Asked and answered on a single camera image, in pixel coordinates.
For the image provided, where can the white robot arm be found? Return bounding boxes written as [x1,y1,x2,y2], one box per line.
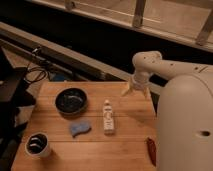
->
[127,51,213,171]

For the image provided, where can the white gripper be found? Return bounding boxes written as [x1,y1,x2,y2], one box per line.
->
[121,74,150,98]

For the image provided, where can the white plastic bottle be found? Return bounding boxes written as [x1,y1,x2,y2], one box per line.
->
[103,100,115,135]

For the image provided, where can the blue sponge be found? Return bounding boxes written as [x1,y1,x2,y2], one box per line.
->
[69,121,91,137]

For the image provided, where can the dark ceramic bowl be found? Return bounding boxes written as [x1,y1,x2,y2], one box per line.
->
[55,88,87,116]

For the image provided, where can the black cable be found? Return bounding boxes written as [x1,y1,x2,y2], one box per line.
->
[23,46,51,85]

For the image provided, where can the black equipment at left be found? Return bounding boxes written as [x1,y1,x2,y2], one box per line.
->
[0,48,36,171]

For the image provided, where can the white cup with dark inside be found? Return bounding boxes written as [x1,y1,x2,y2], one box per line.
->
[25,132,51,158]

